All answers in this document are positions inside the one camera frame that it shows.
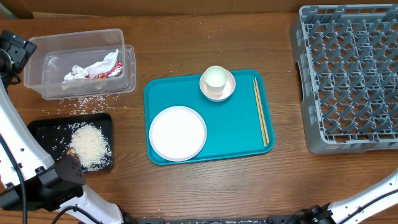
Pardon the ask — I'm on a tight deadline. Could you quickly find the white tissue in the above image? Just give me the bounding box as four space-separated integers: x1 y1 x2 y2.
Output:
63 49 120 82

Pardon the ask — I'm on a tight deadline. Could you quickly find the red snack wrapper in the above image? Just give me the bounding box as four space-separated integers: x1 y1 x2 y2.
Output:
85 61 123 80

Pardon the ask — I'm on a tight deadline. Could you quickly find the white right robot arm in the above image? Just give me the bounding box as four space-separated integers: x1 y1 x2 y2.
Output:
285 170 397 224

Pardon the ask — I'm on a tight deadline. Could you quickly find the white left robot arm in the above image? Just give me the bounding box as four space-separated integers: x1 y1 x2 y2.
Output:
1 30 136 223

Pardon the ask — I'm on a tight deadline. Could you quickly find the grey dishwasher rack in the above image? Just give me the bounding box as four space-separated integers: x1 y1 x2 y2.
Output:
289 4 397 154

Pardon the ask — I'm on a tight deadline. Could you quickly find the clear plastic bin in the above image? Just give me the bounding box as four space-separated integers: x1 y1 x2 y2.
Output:
24 29 136 100

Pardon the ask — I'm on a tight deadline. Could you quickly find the black tray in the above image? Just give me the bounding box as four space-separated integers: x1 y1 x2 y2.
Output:
27 113 114 172

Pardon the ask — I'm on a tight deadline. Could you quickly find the brown food scrap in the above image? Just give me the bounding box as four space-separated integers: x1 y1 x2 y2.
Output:
67 149 76 156

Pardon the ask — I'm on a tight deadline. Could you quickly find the pile of rice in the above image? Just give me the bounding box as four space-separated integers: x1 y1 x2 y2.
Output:
68 123 113 172

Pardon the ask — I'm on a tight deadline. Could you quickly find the large white plate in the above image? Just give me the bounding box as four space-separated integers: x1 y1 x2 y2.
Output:
149 106 207 162

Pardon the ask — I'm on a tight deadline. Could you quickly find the white cup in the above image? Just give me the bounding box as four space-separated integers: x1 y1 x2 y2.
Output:
203 65 228 96

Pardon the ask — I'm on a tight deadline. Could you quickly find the pink saucer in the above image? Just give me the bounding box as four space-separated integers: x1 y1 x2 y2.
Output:
200 70 236 102

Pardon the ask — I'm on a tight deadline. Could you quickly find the teal plastic tray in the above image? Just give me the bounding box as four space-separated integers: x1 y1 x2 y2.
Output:
144 69 275 163

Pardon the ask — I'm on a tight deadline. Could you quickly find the wooden chopstick left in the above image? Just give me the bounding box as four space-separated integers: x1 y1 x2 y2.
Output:
252 79 267 147

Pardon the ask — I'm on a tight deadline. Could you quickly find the wooden chopstick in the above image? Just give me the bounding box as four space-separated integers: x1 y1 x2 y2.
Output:
254 77 271 145
252 79 267 147

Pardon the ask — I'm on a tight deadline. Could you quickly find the wooden chopstick right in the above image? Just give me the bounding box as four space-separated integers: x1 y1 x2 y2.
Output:
254 77 271 145

